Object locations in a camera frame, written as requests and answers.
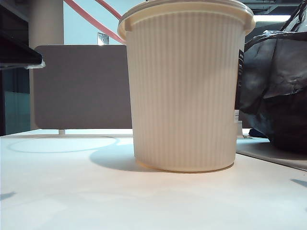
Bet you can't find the white ribbed trash can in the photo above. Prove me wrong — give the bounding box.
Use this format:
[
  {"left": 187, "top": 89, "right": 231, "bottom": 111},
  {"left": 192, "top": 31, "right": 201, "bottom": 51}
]
[{"left": 117, "top": 0, "right": 255, "bottom": 173}]

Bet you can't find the silver metal bracket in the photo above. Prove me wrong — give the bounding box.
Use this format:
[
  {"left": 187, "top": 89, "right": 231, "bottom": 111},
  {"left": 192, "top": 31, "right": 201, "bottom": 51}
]
[{"left": 97, "top": 32, "right": 110, "bottom": 46}]

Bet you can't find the ceiling light strip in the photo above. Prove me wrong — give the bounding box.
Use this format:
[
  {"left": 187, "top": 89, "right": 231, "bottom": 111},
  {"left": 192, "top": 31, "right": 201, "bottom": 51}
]
[{"left": 251, "top": 14, "right": 292, "bottom": 22}]

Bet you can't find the dark trash can label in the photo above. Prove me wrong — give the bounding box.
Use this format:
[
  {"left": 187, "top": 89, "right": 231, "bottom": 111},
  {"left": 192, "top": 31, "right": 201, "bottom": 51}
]
[{"left": 236, "top": 49, "right": 246, "bottom": 125}]

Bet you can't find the grey rounded desk partition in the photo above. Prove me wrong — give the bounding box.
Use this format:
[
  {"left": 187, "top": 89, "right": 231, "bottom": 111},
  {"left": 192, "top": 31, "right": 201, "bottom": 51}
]
[{"left": 33, "top": 45, "right": 133, "bottom": 129}]

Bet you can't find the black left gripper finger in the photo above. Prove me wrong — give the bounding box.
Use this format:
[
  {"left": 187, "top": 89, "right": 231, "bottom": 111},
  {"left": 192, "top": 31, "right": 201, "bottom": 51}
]
[{"left": 0, "top": 9, "right": 46, "bottom": 70}]

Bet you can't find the black garbage bag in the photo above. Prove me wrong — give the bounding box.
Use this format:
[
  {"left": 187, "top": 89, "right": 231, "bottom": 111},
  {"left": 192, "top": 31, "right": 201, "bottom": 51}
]
[{"left": 235, "top": 4, "right": 307, "bottom": 152}]

